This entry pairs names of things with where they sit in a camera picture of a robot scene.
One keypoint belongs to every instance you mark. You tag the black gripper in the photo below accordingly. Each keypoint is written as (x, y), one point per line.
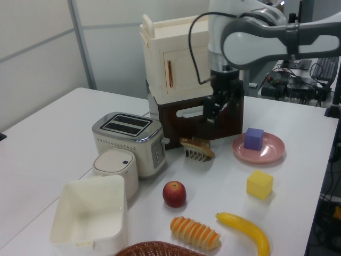
(225, 82)

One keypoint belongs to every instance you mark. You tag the yellow foam cube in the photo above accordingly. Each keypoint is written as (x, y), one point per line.
(258, 186)

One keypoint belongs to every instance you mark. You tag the purple foam cube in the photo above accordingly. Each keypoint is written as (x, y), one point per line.
(253, 140)

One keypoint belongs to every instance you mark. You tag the bread slice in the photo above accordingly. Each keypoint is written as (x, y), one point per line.
(198, 148)

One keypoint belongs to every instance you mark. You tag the pink plate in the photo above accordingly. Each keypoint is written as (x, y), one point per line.
(273, 150)

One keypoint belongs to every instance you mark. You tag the cream toy cabinet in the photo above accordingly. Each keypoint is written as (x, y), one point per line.
(173, 40)

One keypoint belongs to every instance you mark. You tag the monitor stand base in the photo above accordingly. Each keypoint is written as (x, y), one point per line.
(298, 64)

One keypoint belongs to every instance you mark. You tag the cream chrome toaster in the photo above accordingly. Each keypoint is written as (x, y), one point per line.
(125, 138)

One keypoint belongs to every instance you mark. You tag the red apple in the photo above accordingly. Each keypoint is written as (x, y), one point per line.
(174, 194)

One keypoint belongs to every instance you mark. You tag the black keyboard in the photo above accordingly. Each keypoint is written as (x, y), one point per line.
(326, 68)

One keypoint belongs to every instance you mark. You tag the black pole with clamp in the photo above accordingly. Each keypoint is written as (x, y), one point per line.
(335, 96)

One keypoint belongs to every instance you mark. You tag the small white lidded trash can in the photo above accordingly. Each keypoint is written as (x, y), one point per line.
(114, 165)

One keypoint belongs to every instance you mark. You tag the yellow banana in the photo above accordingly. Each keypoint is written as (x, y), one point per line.
(247, 226)

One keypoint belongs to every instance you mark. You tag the orange striped bread roll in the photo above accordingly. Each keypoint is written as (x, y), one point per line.
(195, 234)

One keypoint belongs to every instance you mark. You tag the brown wicker basket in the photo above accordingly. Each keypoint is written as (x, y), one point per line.
(160, 249)

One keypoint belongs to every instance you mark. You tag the cream square plastic bin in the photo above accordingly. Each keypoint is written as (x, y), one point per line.
(88, 210)

